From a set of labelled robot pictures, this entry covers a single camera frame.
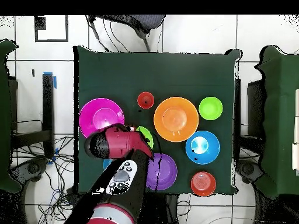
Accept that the orange-red plastic cup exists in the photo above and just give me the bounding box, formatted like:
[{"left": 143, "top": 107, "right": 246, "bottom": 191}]
[{"left": 137, "top": 91, "right": 155, "bottom": 110}]

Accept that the medium green bowl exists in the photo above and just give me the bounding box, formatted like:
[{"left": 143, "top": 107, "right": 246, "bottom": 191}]
[{"left": 135, "top": 125, "right": 154, "bottom": 150}]

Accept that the large orange bowl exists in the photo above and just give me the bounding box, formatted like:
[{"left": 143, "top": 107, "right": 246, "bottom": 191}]
[{"left": 153, "top": 96, "right": 200, "bottom": 143}]

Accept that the dark green tablecloth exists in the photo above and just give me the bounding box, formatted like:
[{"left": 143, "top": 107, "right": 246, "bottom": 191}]
[{"left": 73, "top": 45, "right": 241, "bottom": 195}]

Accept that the purple bowl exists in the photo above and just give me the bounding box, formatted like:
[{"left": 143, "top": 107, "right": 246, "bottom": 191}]
[{"left": 145, "top": 152, "right": 178, "bottom": 191}]

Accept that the large pink bowl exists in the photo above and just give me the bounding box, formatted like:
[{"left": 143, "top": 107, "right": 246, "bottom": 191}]
[{"left": 78, "top": 97, "right": 126, "bottom": 139}]

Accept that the small blue bowl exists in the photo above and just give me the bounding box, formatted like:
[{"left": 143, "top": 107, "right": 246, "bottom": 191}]
[{"left": 103, "top": 158, "right": 115, "bottom": 171}]

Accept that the small green bowl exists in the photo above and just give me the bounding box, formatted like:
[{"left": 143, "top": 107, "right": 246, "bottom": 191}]
[{"left": 198, "top": 96, "right": 224, "bottom": 121}]

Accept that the large blue bowl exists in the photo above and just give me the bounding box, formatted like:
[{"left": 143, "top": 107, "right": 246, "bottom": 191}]
[{"left": 185, "top": 130, "right": 221, "bottom": 166}]

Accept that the small orange bowl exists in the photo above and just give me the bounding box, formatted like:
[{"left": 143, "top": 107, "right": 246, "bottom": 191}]
[{"left": 190, "top": 171, "right": 217, "bottom": 197}]

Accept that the grey mesh office chair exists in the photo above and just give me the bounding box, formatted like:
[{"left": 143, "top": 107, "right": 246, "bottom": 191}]
[{"left": 88, "top": 14, "right": 166, "bottom": 53}]

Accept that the black metal stand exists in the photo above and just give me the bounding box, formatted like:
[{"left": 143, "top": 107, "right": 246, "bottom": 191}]
[
  {"left": 233, "top": 78, "right": 266, "bottom": 156},
  {"left": 9, "top": 73, "right": 55, "bottom": 159}
]

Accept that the blue floor tape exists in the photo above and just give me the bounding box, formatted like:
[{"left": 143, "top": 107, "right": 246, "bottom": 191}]
[{"left": 43, "top": 71, "right": 57, "bottom": 89}]

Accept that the green cloth side table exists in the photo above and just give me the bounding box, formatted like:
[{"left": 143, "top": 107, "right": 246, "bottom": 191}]
[
  {"left": 253, "top": 44, "right": 299, "bottom": 200},
  {"left": 0, "top": 38, "right": 23, "bottom": 194}
]

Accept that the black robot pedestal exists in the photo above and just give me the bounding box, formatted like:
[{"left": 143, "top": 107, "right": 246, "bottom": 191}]
[{"left": 140, "top": 193, "right": 179, "bottom": 224}]

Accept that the black square floor frame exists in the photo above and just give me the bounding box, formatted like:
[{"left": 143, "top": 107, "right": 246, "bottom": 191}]
[{"left": 34, "top": 15, "right": 69, "bottom": 43}]

